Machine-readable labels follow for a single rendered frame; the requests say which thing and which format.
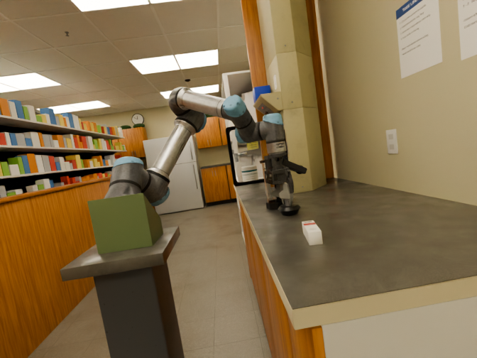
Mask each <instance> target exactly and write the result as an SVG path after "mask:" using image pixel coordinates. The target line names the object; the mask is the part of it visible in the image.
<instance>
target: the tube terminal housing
mask: <svg viewBox="0 0 477 358"><path fill-rule="evenodd" d="M274 75H275V76H276V82H277V89H276V90H275V85H274V80H273V76H274ZM266 77H267V83H268V85H270V92H271V93H272V92H281V97H282V103H283V110H282V111H281V112H279V114H281V115H282V119H283V122H284V128H285V139H286V142H287V147H288V153H289V154H288V160H289V161H290V162H293V163H296V164H298V165H301V166H303V167H305V168H306V169H307V172H306V173H305V174H298V173H296V172H295V171H292V170H290V172H291V175H292V179H293V183H294V193H299V192H307V191H312V190H315V189H317V188H320V187H321V186H323V185H326V184H327V180H326V173H325V167H324V155H323V148H322V137H321V130H320V123H319V112H318V106H317V93H316V87H315V81H314V69H313V62H312V57H310V56H308V55H305V54H302V53H299V52H297V51H293V52H287V53H277V54H276V55H275V57H274V58H273V61H272V62H271V64H270V66H269V68H268V69H267V71H266Z"/></svg>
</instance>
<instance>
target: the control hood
mask: <svg viewBox="0 0 477 358"><path fill-rule="evenodd" d="M262 103H263V104H264V105H265V106H267V108H269V109H270V110H272V111H273V113H279V112H281V111H282V110H283V103H282V97H281V92H272V93H267V94H261V95H260V96H259V98H258V99H257V100H256V102H255V104H254V105H253V107H255V108H256V109H257V110H258V108H259V106H260V105H261V104H262ZM259 112H261V111H260V110H259ZM261 113H262V114H263V115H265V114H264V113H263V112H261Z"/></svg>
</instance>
